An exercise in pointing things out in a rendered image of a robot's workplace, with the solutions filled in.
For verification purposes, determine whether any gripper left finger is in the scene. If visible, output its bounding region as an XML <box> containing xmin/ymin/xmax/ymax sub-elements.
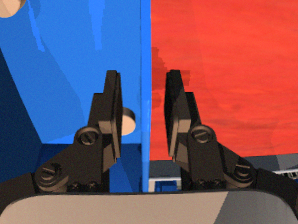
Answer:
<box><xmin>0</xmin><ymin>70</ymin><xmax>123</xmax><ymax>215</ymax></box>

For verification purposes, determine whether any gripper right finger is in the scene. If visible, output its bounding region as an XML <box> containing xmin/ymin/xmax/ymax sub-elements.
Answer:
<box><xmin>164</xmin><ymin>70</ymin><xmax>298</xmax><ymax>219</ymax></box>

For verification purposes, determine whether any white shelf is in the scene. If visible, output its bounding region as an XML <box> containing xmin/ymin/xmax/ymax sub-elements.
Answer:
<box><xmin>148</xmin><ymin>153</ymin><xmax>298</xmax><ymax>191</ymax></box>

